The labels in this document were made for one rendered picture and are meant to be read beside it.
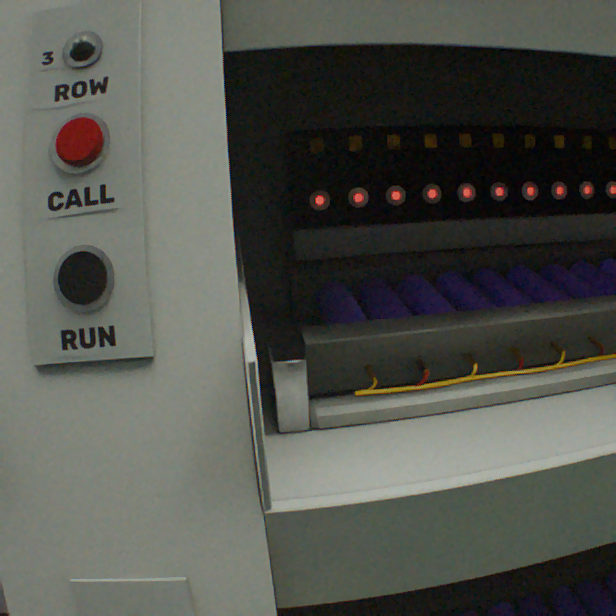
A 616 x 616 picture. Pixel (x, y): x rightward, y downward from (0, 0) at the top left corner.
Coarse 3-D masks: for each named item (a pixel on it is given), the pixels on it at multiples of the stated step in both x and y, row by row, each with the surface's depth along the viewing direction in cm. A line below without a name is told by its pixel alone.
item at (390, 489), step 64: (384, 128) 38; (448, 128) 38; (512, 128) 39; (576, 128) 39; (320, 192) 38; (384, 192) 39; (448, 192) 39; (512, 192) 40; (576, 192) 40; (320, 256) 39; (384, 256) 39; (448, 256) 39; (512, 256) 38; (576, 256) 38; (256, 320) 38; (320, 320) 37; (384, 320) 30; (448, 320) 29; (512, 320) 29; (576, 320) 29; (256, 384) 20; (320, 384) 29; (384, 384) 29; (448, 384) 27; (512, 384) 27; (576, 384) 27; (256, 448) 21; (320, 448) 25; (384, 448) 25; (448, 448) 24; (512, 448) 24; (576, 448) 23; (320, 512) 22; (384, 512) 22; (448, 512) 22; (512, 512) 23; (576, 512) 23; (320, 576) 23; (384, 576) 23; (448, 576) 23
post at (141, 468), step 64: (0, 0) 21; (64, 0) 21; (192, 0) 22; (0, 64) 21; (192, 64) 22; (0, 128) 21; (192, 128) 22; (0, 192) 21; (192, 192) 22; (0, 256) 21; (192, 256) 22; (0, 320) 21; (192, 320) 21; (0, 384) 21; (64, 384) 21; (128, 384) 21; (192, 384) 21; (0, 448) 21; (64, 448) 21; (128, 448) 21; (192, 448) 21; (0, 512) 21; (64, 512) 21; (128, 512) 21; (192, 512) 21; (256, 512) 21; (0, 576) 21; (64, 576) 21; (128, 576) 21; (192, 576) 21; (256, 576) 21
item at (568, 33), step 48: (240, 0) 23; (288, 0) 23; (336, 0) 23; (384, 0) 23; (432, 0) 24; (480, 0) 24; (528, 0) 24; (576, 0) 24; (240, 48) 24; (288, 48) 39; (528, 48) 25; (576, 48) 25
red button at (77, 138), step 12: (72, 120) 21; (84, 120) 21; (60, 132) 21; (72, 132) 21; (84, 132) 21; (96, 132) 21; (60, 144) 21; (72, 144) 21; (84, 144) 21; (96, 144) 21; (60, 156) 21; (72, 156) 21; (84, 156) 21
